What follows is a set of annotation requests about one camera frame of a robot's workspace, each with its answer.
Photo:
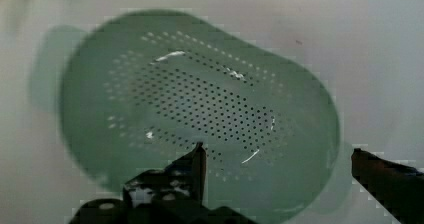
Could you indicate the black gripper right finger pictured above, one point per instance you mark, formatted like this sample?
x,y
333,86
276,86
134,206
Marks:
x,y
398,188

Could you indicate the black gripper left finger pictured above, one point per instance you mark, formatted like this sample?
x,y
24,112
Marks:
x,y
172,195

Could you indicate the green plastic strainer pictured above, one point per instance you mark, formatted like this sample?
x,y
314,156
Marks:
x,y
143,89

